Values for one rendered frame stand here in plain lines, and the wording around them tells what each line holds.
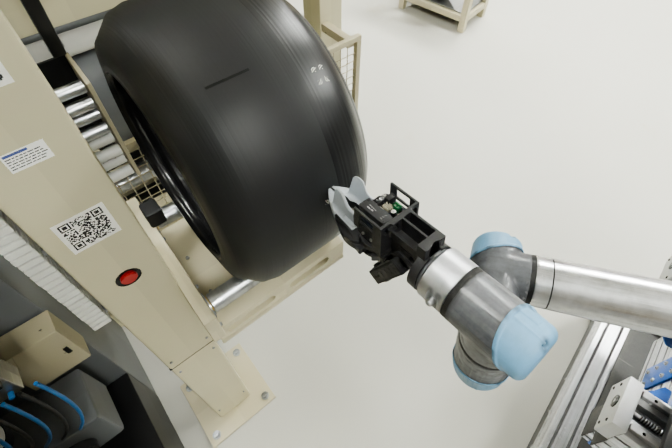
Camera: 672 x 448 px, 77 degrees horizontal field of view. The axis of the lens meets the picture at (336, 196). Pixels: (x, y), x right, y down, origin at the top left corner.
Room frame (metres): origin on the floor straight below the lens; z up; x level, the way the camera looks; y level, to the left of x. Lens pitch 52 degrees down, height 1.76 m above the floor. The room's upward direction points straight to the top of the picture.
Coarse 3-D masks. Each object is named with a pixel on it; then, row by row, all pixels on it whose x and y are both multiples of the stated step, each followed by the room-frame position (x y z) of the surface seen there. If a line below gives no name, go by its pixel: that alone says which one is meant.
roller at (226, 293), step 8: (232, 280) 0.42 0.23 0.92; (240, 280) 0.42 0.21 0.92; (248, 280) 0.42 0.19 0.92; (216, 288) 0.40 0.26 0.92; (224, 288) 0.40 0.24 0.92; (232, 288) 0.40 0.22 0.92; (240, 288) 0.40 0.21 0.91; (248, 288) 0.41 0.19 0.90; (208, 296) 0.38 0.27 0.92; (216, 296) 0.38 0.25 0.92; (224, 296) 0.38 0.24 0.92; (232, 296) 0.39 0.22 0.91; (216, 304) 0.37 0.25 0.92; (224, 304) 0.37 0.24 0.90
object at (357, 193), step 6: (354, 180) 0.40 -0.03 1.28; (360, 180) 0.40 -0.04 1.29; (336, 186) 0.42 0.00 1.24; (354, 186) 0.40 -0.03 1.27; (360, 186) 0.39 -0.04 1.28; (348, 192) 0.41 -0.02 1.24; (354, 192) 0.40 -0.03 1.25; (360, 192) 0.39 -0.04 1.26; (366, 192) 0.39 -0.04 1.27; (348, 198) 0.40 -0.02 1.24; (354, 198) 0.40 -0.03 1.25; (360, 198) 0.39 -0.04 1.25; (366, 198) 0.38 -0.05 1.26; (372, 198) 0.38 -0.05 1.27; (348, 204) 0.39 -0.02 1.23; (354, 204) 0.39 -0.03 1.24
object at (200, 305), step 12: (132, 204) 0.61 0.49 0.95; (144, 228) 0.54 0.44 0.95; (156, 228) 0.54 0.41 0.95; (156, 240) 0.50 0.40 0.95; (168, 252) 0.47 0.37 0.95; (168, 264) 0.44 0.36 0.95; (180, 264) 0.44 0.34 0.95; (180, 276) 0.42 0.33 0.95; (180, 288) 0.39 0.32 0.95; (192, 288) 0.39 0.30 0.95; (192, 300) 0.36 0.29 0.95; (204, 300) 0.36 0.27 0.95; (204, 312) 0.34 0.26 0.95; (204, 324) 0.31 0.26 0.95; (216, 324) 0.32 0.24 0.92; (216, 336) 0.31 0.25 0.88
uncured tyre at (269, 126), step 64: (128, 0) 0.64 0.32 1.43; (192, 0) 0.60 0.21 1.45; (256, 0) 0.61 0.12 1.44; (128, 64) 0.50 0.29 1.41; (192, 64) 0.48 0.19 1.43; (256, 64) 0.50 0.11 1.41; (192, 128) 0.41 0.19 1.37; (256, 128) 0.43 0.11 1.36; (320, 128) 0.46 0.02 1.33; (192, 192) 0.39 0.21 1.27; (256, 192) 0.37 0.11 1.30; (320, 192) 0.41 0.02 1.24; (256, 256) 0.33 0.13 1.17
